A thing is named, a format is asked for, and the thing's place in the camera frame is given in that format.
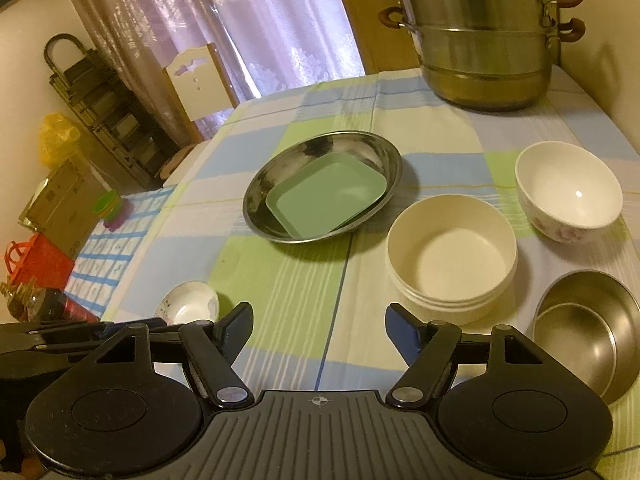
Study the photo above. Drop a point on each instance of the white wooden chair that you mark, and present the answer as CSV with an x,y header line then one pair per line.
x,y
192,85

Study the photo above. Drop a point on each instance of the checkered pastel tablecloth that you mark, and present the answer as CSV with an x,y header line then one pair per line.
x,y
300,285

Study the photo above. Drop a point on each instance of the dark bottle with red label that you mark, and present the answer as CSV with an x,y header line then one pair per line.
x,y
50,305

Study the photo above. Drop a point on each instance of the cardboard box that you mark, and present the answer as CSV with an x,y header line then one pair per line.
x,y
65,205

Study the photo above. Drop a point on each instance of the brown wooden door frame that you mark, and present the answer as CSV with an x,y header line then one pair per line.
x,y
360,10

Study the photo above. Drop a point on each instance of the stainless steel steamer pot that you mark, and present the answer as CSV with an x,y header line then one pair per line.
x,y
480,50

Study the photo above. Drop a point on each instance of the green square plastic plate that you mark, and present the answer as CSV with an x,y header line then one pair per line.
x,y
320,200

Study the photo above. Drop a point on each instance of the blue checked white cloth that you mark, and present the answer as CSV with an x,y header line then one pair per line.
x,y
115,250

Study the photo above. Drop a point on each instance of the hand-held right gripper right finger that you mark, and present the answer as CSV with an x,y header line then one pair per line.
x,y
402,333

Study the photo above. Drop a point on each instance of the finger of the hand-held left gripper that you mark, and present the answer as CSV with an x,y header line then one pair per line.
x,y
100,329
30,337

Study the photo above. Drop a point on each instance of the stainless steel bowl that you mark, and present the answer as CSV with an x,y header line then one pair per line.
x,y
590,340

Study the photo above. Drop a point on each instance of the red shopping bag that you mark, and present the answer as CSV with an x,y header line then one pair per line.
x,y
45,265

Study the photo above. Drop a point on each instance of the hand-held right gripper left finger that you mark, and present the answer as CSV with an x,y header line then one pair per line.
x,y
239,328

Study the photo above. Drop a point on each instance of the stacked colourful plastic cups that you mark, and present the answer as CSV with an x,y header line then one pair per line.
x,y
112,205

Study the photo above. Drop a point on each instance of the small white floral saucer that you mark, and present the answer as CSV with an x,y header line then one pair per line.
x,y
185,300

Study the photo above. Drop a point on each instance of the yellow plastic bag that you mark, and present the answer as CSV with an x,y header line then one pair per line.
x,y
57,140

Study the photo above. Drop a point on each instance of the black metal rack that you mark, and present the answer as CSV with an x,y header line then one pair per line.
x,y
100,110

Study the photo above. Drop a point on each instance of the pink lace curtain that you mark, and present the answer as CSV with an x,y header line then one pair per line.
x,y
250,20

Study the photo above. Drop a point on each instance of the oval stainless steel plate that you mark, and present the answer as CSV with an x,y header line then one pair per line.
x,y
320,147

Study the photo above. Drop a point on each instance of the white floral ceramic bowl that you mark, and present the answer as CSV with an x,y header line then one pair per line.
x,y
565,185

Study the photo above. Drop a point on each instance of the cream plastic bowl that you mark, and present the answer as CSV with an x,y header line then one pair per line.
x,y
450,260

